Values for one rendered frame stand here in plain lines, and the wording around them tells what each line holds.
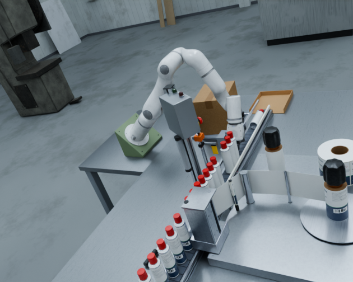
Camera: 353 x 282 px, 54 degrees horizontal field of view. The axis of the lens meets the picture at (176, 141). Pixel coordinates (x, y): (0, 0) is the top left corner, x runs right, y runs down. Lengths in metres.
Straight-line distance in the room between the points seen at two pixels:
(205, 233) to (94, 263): 0.65
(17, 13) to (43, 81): 1.18
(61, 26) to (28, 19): 6.03
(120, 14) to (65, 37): 2.04
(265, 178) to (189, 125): 0.45
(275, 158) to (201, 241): 0.57
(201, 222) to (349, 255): 0.59
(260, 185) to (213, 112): 0.82
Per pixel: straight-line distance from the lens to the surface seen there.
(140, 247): 1.88
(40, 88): 6.85
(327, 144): 1.90
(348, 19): 6.46
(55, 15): 12.92
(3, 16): 6.67
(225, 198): 1.72
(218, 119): 2.44
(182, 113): 1.61
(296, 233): 1.65
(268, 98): 2.90
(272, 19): 6.64
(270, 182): 1.74
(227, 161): 1.99
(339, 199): 1.59
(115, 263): 1.87
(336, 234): 1.63
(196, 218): 1.51
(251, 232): 1.68
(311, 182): 1.68
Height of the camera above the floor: 2.09
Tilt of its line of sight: 29 degrees down
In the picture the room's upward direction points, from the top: 18 degrees counter-clockwise
